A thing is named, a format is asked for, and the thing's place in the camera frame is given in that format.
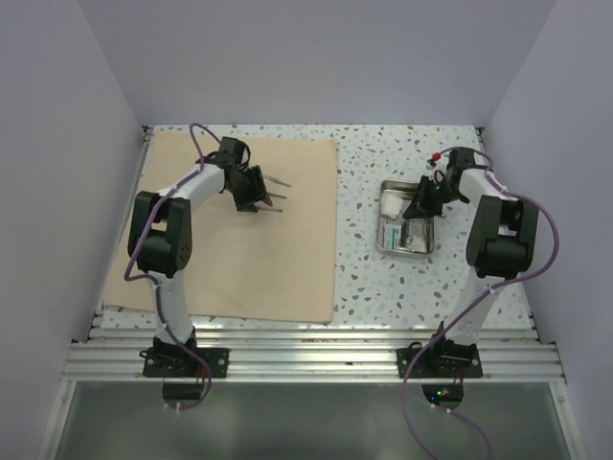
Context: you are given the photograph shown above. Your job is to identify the white gauze pad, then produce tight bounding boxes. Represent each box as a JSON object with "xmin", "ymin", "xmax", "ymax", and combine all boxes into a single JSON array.
[{"xmin": 380, "ymin": 191, "xmax": 403, "ymax": 219}]

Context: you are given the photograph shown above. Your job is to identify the green white sachet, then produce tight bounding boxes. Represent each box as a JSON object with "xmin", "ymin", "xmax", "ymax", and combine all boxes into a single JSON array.
[{"xmin": 381, "ymin": 224, "xmax": 404, "ymax": 250}]

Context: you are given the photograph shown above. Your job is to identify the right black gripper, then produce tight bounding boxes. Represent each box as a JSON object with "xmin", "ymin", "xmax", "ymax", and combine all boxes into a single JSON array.
[{"xmin": 403, "ymin": 175, "xmax": 465, "ymax": 220}]

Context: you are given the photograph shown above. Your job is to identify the steel surgical scissors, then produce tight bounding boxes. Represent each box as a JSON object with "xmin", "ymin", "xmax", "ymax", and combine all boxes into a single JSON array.
[{"xmin": 399, "ymin": 233, "xmax": 422, "ymax": 251}]

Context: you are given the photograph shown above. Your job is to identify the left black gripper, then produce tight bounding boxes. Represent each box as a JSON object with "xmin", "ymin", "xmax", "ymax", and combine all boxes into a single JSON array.
[{"xmin": 227, "ymin": 165, "xmax": 271, "ymax": 213}]

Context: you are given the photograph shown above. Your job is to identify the short steel tweezers top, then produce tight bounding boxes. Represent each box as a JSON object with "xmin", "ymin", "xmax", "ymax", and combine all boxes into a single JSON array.
[{"xmin": 263, "ymin": 174, "xmax": 292, "ymax": 188}]

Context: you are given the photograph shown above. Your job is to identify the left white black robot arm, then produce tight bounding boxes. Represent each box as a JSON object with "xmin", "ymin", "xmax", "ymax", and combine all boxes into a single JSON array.
[{"xmin": 124, "ymin": 137, "xmax": 277, "ymax": 377}]

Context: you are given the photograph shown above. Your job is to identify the stainless steel tray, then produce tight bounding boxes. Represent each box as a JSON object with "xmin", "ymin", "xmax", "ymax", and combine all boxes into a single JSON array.
[{"xmin": 375, "ymin": 179, "xmax": 436, "ymax": 258}]

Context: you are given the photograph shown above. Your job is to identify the beige cloth mat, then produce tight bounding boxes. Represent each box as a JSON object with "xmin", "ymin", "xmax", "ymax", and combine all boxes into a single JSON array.
[{"xmin": 102, "ymin": 133, "xmax": 336, "ymax": 324}]

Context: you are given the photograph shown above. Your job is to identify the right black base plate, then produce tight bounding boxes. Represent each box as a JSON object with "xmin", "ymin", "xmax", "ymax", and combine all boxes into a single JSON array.
[{"xmin": 396, "ymin": 342, "xmax": 484, "ymax": 379}]

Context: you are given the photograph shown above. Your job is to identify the aluminium rail frame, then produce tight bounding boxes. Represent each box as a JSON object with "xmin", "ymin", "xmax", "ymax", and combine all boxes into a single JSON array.
[{"xmin": 39, "ymin": 125, "xmax": 586, "ymax": 459}]

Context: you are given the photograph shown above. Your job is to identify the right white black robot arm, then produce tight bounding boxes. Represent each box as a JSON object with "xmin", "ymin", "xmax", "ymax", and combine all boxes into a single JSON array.
[{"xmin": 402, "ymin": 147, "xmax": 539, "ymax": 378}]

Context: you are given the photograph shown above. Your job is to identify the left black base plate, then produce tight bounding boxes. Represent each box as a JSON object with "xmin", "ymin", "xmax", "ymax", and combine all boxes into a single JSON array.
[{"xmin": 139, "ymin": 348, "xmax": 230, "ymax": 379}]

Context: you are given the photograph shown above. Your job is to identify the white printed sachet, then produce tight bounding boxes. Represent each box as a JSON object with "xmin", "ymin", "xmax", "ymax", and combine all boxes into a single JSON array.
[{"xmin": 403, "ymin": 218, "xmax": 433, "ymax": 253}]

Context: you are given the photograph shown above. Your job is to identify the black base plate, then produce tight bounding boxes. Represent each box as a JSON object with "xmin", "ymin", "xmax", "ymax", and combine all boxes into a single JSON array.
[
  {"xmin": 139, "ymin": 348, "xmax": 230, "ymax": 379},
  {"xmin": 396, "ymin": 342, "xmax": 484, "ymax": 379}
]

